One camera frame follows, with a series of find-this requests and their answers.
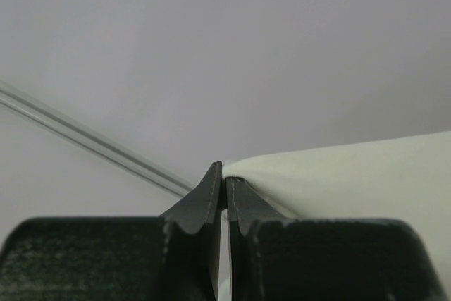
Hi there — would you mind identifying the white floral print t-shirt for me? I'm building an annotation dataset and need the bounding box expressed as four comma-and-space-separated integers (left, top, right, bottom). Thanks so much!
221, 130, 451, 220

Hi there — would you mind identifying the left aluminium frame post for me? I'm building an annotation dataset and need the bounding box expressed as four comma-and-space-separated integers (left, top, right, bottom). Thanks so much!
1, 81, 194, 197

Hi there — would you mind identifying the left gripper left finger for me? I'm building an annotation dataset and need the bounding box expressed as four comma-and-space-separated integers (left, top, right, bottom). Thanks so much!
159, 161, 223, 300

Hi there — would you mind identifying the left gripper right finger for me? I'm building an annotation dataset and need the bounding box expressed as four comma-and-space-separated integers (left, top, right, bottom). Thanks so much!
225, 177, 282, 300

